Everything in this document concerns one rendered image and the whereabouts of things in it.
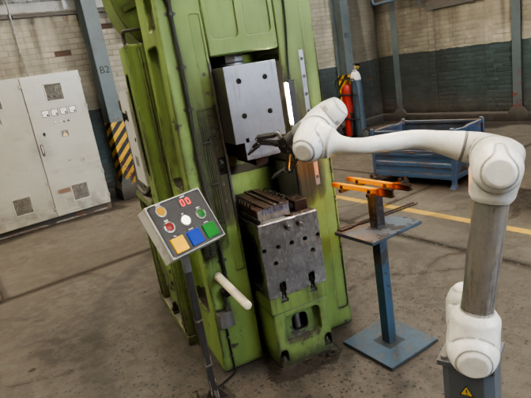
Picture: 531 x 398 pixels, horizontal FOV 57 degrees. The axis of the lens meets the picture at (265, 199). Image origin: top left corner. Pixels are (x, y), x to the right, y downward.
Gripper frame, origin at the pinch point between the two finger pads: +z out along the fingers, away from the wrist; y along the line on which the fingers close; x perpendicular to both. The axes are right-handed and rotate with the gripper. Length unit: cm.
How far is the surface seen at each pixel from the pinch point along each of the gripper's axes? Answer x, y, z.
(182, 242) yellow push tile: -5, 6, 62
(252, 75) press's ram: 74, -22, 20
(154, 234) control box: -8, -6, 68
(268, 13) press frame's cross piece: 108, -38, 6
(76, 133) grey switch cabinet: 347, -114, 463
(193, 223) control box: 9, 6, 62
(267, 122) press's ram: 69, 1, 30
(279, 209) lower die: 52, 40, 54
